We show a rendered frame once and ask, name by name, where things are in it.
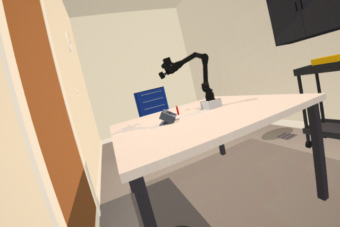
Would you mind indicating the grey sloped panel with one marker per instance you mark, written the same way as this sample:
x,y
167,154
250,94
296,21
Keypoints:
x,y
167,117

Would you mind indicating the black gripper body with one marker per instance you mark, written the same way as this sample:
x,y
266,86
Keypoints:
x,y
162,75

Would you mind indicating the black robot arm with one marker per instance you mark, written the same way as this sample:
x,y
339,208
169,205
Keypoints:
x,y
167,63

